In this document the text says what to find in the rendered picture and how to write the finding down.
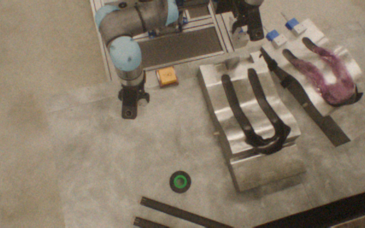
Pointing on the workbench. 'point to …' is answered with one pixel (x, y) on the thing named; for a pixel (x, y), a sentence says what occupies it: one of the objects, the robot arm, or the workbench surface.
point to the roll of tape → (183, 181)
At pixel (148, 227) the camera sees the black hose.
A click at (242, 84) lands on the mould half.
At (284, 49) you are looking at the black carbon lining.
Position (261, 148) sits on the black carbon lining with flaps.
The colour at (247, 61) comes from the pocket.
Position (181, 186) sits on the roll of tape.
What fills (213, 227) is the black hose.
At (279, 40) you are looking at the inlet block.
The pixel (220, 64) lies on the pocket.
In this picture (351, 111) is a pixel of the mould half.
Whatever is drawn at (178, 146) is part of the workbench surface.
